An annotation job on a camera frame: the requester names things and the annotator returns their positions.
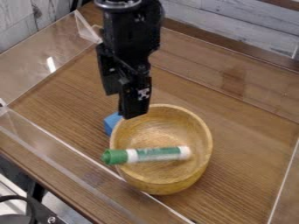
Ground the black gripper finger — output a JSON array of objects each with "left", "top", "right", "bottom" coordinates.
[{"left": 117, "top": 76, "right": 152, "bottom": 119}]

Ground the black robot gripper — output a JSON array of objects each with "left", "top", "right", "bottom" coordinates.
[{"left": 93, "top": 0, "right": 164, "bottom": 96}]

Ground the green and white marker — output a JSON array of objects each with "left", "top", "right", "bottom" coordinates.
[{"left": 100, "top": 146, "right": 192, "bottom": 165}]

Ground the brown wooden bowl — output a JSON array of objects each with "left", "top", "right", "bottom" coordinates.
[{"left": 109, "top": 104, "right": 212, "bottom": 195}]

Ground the blue rectangular block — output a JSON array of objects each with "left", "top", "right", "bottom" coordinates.
[{"left": 102, "top": 113, "right": 122, "bottom": 136}]

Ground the black cable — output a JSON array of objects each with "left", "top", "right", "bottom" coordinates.
[{"left": 0, "top": 194, "right": 39, "bottom": 224}]

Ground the black metal table frame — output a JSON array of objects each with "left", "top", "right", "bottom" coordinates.
[{"left": 25, "top": 183, "right": 66, "bottom": 224}]

